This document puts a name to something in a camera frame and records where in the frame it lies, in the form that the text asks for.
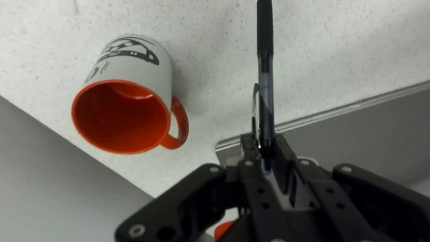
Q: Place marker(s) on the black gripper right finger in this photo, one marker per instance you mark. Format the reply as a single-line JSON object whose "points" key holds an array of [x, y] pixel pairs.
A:
{"points": [[358, 205]]}

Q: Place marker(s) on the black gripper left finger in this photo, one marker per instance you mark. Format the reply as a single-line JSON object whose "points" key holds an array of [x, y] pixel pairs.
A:
{"points": [[210, 201]]}

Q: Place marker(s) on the dark blue pen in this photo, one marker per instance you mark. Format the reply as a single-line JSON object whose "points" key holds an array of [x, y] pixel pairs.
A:
{"points": [[265, 67]]}

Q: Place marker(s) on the white mug orange interior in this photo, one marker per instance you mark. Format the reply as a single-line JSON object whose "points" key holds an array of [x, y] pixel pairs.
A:
{"points": [[135, 67]]}

